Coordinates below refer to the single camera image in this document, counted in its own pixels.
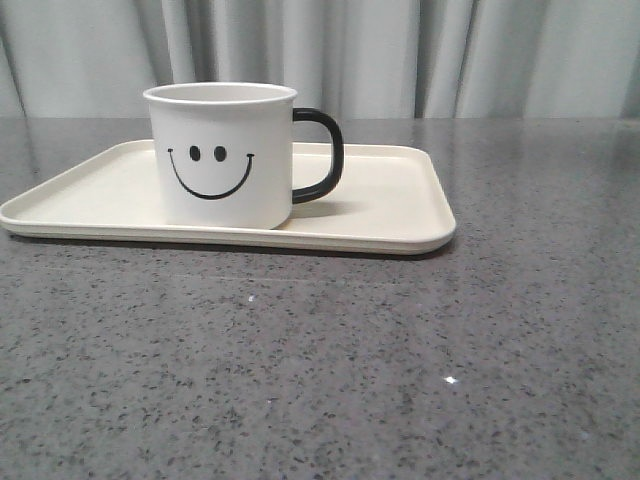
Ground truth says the grey pleated curtain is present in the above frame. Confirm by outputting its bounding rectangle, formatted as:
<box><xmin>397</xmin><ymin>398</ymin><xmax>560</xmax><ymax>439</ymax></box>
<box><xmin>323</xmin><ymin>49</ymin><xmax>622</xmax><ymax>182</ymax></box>
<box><xmin>1</xmin><ymin>1</ymin><xmax>639</xmax><ymax>119</ymax></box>

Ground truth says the cream rectangular plastic tray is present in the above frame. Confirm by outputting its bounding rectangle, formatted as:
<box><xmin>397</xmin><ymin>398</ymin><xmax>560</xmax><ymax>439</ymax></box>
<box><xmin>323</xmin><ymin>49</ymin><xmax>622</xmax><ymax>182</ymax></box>
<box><xmin>1</xmin><ymin>140</ymin><xmax>456</xmax><ymax>255</ymax></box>

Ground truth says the white smiley mug black handle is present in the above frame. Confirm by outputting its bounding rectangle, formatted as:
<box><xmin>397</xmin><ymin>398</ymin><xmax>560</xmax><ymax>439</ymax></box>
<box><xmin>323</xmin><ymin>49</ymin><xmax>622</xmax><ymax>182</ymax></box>
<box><xmin>143</xmin><ymin>82</ymin><xmax>344</xmax><ymax>229</ymax></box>

